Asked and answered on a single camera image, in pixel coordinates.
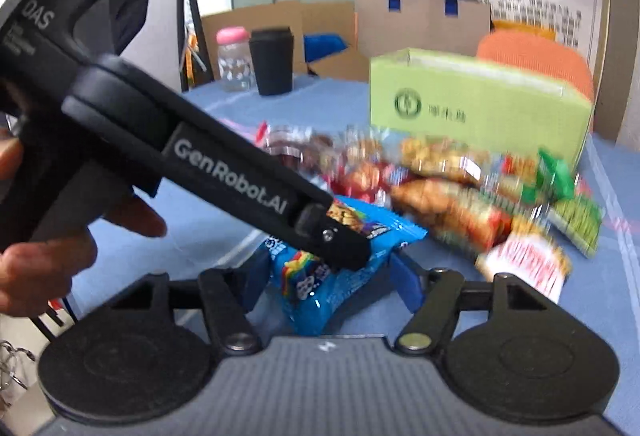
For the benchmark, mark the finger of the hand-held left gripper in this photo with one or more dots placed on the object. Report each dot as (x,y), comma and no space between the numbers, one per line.
(345,246)

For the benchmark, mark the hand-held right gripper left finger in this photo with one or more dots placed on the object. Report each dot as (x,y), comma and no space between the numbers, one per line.
(256,273)

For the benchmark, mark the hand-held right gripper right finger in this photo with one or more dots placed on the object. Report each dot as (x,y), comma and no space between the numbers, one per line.
(407,278)

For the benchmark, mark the blue snack packet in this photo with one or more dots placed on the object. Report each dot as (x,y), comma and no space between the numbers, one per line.
(325,301)

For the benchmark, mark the pile of assorted snack packets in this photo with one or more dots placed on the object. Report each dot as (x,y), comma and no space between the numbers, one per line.
(450,211)

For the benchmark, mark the light green cardboard box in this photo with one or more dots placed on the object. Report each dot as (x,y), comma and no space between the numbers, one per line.
(475,106)

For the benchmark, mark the person's left hand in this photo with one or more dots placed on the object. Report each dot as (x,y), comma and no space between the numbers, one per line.
(45,273)

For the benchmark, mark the blue printed tablecloth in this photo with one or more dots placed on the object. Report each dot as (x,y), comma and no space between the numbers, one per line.
(210,236)

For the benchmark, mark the clear bottle with pink lid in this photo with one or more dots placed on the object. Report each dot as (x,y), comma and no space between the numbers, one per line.
(233,61)

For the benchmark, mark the black metal stand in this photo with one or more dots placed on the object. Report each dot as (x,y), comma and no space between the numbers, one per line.
(187,16)

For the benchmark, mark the black cup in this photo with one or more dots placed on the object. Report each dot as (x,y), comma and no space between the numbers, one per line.
(271,64)

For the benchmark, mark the brown cardboard box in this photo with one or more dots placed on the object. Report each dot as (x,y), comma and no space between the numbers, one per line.
(325,16)

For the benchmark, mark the orange round cushion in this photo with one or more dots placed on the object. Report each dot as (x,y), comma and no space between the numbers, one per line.
(535,54)

